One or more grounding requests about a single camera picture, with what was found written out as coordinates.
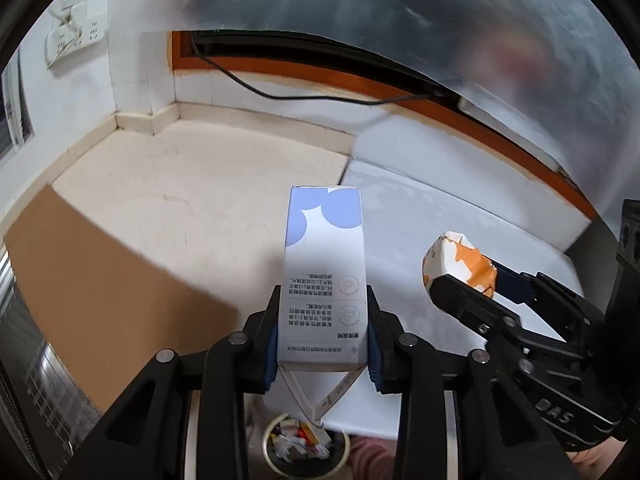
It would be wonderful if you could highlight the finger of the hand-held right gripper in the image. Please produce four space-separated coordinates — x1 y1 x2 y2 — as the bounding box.
430 273 525 342
489 260 607 347

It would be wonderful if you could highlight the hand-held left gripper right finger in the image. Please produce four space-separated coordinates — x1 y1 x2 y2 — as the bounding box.
366 285 571 480

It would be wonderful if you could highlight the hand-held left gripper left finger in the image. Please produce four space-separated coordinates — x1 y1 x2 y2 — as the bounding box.
82 285 282 480

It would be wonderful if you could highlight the orange white carton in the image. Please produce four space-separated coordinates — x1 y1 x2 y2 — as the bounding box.
422 231 497 301

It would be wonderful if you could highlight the blue bin with yellow rim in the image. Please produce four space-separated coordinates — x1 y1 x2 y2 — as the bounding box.
262 412 351 480

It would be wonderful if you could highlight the white box with blue circles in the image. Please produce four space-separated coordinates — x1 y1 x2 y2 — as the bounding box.
276 185 370 431

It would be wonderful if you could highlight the person's right leg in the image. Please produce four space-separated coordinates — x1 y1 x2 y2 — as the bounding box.
350 435 401 480

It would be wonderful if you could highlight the brown cardboard sheet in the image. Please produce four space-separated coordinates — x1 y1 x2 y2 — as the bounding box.
2 184 241 413

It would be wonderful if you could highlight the sink drain rack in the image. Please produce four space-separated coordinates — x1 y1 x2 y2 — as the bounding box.
0 240 103 480

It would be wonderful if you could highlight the black bar lamp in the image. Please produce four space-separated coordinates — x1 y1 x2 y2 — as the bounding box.
192 30 466 106

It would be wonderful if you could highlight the translucent plastic sheet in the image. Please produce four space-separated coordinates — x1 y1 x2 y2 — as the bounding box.
170 0 640 221

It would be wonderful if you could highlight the kitchen window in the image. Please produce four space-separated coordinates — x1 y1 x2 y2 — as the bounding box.
0 50 36 161

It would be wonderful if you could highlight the black cable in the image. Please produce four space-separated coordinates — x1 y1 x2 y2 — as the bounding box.
192 32 453 107

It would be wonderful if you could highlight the white wall socket panel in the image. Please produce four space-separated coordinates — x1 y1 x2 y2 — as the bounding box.
45 0 105 68

